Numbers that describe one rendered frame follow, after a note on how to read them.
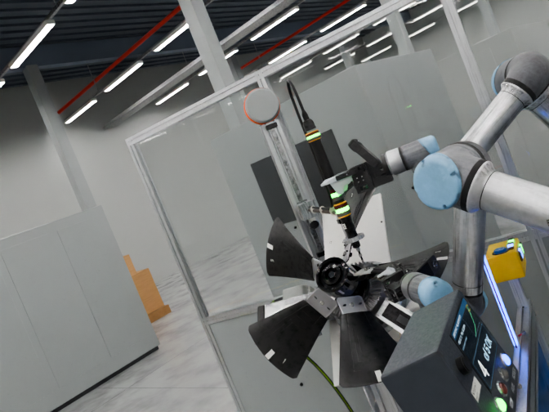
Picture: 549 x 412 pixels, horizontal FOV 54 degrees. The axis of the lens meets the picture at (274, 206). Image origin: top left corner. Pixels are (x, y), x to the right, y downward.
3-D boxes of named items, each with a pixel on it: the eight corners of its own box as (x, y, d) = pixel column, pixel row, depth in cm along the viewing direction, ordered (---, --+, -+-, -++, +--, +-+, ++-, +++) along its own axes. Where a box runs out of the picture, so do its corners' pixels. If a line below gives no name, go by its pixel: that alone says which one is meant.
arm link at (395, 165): (396, 148, 160) (399, 146, 167) (381, 154, 161) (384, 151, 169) (406, 172, 160) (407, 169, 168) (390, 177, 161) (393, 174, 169)
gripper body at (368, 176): (355, 194, 165) (393, 181, 161) (345, 168, 165) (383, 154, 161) (359, 191, 173) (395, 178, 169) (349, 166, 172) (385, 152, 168)
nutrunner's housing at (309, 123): (350, 248, 173) (296, 114, 171) (361, 244, 174) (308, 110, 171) (353, 250, 169) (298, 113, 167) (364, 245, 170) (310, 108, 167)
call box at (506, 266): (498, 272, 191) (488, 244, 191) (528, 265, 187) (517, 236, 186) (495, 288, 177) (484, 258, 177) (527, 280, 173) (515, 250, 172)
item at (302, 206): (301, 221, 238) (293, 203, 238) (315, 215, 239) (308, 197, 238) (305, 222, 228) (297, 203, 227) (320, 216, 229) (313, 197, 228)
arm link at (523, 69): (577, 61, 140) (455, 211, 145) (557, 69, 151) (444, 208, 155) (542, 33, 140) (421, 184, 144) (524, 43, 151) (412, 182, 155)
